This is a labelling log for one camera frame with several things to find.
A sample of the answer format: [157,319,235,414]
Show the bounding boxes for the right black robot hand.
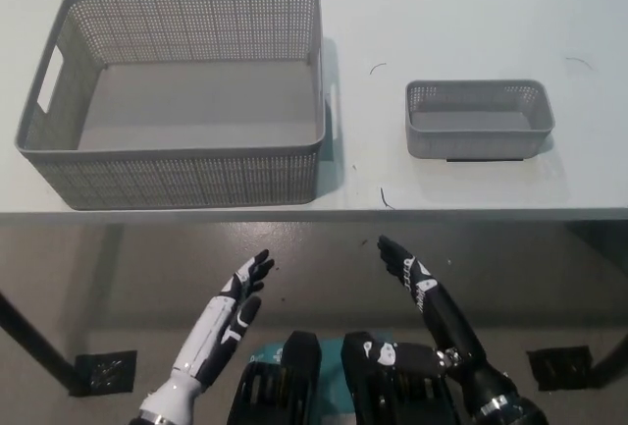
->
[360,235,492,383]

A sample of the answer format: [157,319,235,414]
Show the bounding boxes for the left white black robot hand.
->
[170,248,277,394]

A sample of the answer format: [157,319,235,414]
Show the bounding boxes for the black tape patch on table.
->
[445,154,530,168]

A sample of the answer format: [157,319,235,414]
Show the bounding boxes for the black table leg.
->
[0,291,76,393]

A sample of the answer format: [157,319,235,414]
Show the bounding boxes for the black robot legs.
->
[247,334,393,425]

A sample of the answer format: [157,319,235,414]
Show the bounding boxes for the large gray perforated basket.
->
[13,0,340,212]

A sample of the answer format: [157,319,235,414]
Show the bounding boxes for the small gray perforated basket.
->
[404,79,556,161]

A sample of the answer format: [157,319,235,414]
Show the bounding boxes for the black ribbed robot body block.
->
[340,330,473,425]
[229,330,323,425]

